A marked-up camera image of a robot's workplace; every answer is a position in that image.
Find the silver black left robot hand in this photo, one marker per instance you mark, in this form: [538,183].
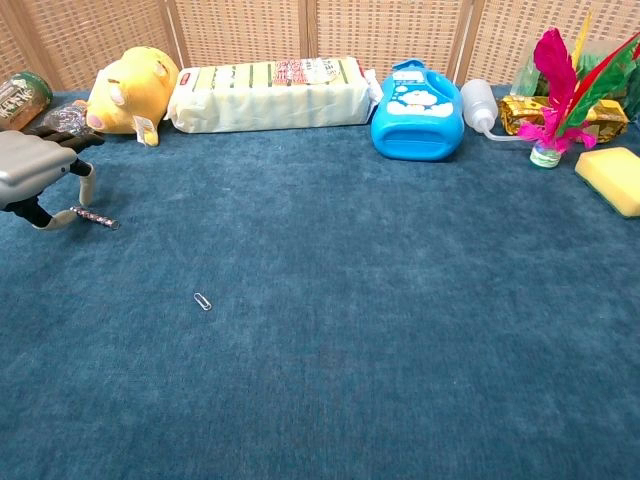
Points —
[27,162]

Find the tiny metal piece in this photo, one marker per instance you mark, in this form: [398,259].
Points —
[202,302]

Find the green tea bottle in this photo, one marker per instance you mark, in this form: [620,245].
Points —
[22,100]

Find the yellow plush toy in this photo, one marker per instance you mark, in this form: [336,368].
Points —
[135,85]

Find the pack of yellow sponges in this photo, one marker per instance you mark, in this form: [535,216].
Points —
[270,100]

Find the woven bamboo folding screen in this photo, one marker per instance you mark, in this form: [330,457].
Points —
[250,30]

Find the blue table mat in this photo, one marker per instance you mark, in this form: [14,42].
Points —
[350,325]

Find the blue detergent pump bottle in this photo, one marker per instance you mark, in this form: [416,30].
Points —
[417,115]

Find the clear squeeze wash bottle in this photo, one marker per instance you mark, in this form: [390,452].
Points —
[477,102]

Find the gold foil snack bag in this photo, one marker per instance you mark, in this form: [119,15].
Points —
[520,112]

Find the clear box of green sticks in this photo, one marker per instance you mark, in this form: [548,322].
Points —
[530,75]

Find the colourful feather shuttlecock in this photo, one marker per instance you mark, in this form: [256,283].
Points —
[555,75]

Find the yellow sponge block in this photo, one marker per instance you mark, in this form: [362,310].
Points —
[612,177]

